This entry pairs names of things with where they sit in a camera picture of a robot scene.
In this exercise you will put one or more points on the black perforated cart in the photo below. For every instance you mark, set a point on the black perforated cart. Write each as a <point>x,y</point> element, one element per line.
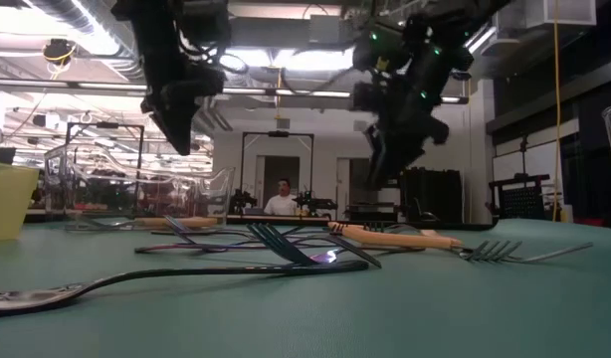
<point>522,201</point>

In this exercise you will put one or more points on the green table mat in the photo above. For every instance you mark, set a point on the green table mat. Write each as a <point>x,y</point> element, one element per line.
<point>435,308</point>

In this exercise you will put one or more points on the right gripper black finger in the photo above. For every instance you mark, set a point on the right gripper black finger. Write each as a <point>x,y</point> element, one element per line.
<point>385,159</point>

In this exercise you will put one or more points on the black background robot arm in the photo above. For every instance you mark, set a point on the black background robot arm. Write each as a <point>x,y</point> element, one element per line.
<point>318,204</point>
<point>245,201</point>

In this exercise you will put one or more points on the black equipment box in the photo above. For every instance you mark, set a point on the black equipment box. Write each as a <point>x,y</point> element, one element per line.
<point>432,196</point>

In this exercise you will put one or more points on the iridescent rainbow metal fork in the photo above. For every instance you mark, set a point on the iridescent rainbow metal fork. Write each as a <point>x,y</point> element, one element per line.
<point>290,251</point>
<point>186,247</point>

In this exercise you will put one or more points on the black storage cabinet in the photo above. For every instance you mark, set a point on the black storage cabinet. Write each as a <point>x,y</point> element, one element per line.
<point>357,199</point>

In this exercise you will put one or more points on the grey ceiling ventilation unit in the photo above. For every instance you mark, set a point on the grey ceiling ventilation unit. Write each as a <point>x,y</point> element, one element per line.
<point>328,31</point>

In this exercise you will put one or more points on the yellow plastic bin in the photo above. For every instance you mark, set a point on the yellow plastic bin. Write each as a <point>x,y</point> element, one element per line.
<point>9,199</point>

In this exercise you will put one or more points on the person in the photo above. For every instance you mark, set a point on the person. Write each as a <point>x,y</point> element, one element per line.
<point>283,204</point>

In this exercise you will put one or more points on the long ceiling tube light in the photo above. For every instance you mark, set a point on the long ceiling tube light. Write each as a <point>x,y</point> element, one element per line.
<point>330,93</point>

